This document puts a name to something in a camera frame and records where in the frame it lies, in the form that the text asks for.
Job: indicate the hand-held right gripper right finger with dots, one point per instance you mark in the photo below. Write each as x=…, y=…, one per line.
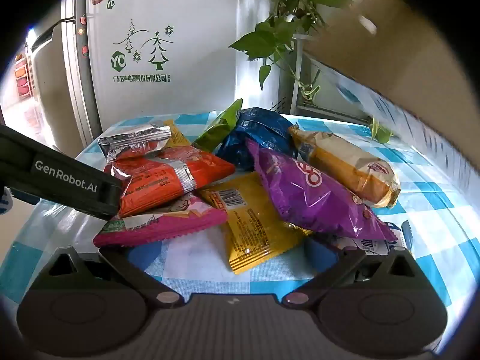
x=330, y=277

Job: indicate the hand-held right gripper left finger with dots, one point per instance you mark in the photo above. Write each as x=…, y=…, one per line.
x=131, y=274

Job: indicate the pink snack packet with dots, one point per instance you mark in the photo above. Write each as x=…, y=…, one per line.
x=168, y=225

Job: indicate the silver snack packet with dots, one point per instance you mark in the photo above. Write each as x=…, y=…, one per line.
x=131, y=137

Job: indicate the large yellow snack packet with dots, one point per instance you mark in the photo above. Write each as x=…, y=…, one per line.
x=255, y=240

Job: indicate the red snack packet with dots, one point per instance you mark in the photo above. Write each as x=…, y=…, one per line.
x=157, y=191

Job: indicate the small yellow snack packet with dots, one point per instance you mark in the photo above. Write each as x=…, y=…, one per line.
x=176, y=138

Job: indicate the orange and cream snack packet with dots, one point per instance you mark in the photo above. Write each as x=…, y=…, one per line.
x=348, y=161

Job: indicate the blue snack packet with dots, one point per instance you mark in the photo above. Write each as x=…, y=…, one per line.
x=262, y=131

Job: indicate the green snack packet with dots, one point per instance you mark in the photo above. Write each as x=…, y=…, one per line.
x=221, y=127

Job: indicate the cardboard box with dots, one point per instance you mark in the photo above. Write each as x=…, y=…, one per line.
x=393, y=45

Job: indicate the white snack packet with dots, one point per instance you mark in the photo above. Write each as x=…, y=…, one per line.
x=367, y=245
x=407, y=236

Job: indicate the blue white checkered tablecloth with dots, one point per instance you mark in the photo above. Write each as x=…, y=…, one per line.
x=187, y=266

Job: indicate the silver refrigerator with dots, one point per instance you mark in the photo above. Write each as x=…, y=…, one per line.
x=56, y=93

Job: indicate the red shelf rack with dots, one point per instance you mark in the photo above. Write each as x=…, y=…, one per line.
x=22, y=78

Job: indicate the white freezer with tree print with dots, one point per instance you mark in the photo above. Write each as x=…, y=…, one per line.
x=187, y=26

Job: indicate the white metal plant stand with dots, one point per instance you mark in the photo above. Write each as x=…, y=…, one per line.
x=298, y=67

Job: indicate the pothos plant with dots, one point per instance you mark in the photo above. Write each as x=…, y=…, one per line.
x=262, y=41

